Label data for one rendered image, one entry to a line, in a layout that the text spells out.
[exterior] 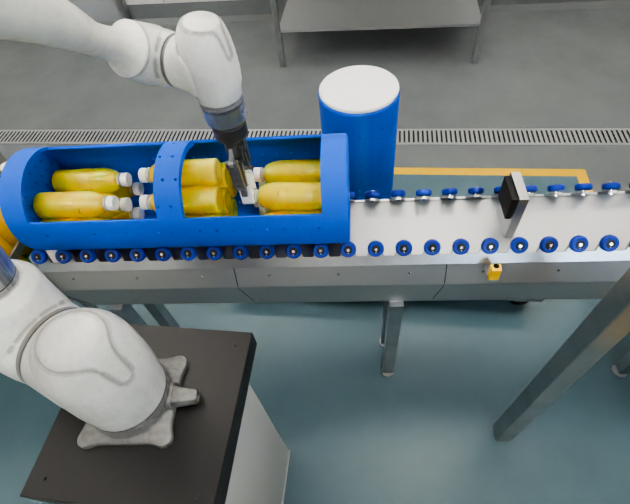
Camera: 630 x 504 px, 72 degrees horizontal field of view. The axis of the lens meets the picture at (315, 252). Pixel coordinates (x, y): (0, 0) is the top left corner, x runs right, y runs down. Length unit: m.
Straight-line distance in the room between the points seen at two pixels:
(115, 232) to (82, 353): 0.52
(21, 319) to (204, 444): 0.39
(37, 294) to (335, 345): 1.48
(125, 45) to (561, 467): 1.98
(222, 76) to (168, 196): 0.36
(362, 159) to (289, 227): 0.64
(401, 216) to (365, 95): 0.47
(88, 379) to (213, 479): 0.29
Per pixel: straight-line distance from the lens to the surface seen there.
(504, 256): 1.28
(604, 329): 1.18
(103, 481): 0.97
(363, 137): 1.57
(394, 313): 1.53
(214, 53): 0.86
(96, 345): 0.76
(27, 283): 0.88
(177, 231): 1.15
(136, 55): 0.94
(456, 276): 1.29
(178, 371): 0.97
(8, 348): 0.90
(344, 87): 1.63
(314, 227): 1.06
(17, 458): 2.44
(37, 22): 0.64
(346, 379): 2.05
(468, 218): 1.34
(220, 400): 0.94
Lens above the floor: 1.92
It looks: 53 degrees down
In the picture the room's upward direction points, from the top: 8 degrees counter-clockwise
